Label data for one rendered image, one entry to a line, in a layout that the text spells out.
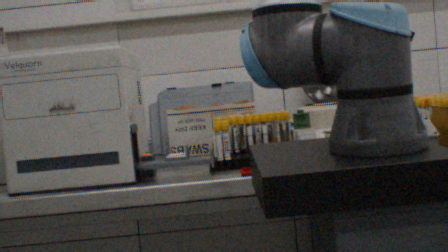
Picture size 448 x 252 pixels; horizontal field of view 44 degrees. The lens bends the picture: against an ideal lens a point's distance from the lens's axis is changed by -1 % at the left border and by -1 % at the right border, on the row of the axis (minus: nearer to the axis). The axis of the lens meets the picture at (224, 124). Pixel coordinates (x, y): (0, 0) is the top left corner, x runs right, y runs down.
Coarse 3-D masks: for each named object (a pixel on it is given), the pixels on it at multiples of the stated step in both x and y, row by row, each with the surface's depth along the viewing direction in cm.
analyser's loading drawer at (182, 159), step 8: (160, 160) 125; (168, 160) 120; (176, 160) 120; (184, 160) 119; (192, 160) 119; (200, 160) 119; (208, 160) 119; (136, 168) 119; (144, 168) 119; (152, 168) 119; (160, 168) 119
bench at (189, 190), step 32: (0, 192) 126; (64, 192) 117; (96, 192) 114; (128, 192) 114; (160, 192) 114; (192, 192) 114; (224, 192) 114; (0, 224) 117; (32, 224) 117; (64, 224) 117
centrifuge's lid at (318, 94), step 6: (306, 90) 175; (312, 90) 176; (318, 90) 176; (324, 90) 176; (330, 90) 176; (312, 96) 175; (318, 96) 176; (324, 96) 175; (330, 96) 175; (336, 96) 175; (318, 102) 174
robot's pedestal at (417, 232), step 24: (312, 216) 96; (336, 216) 77; (360, 216) 78; (384, 216) 78; (408, 216) 78; (432, 216) 78; (336, 240) 78; (360, 240) 78; (384, 240) 78; (408, 240) 78; (432, 240) 78
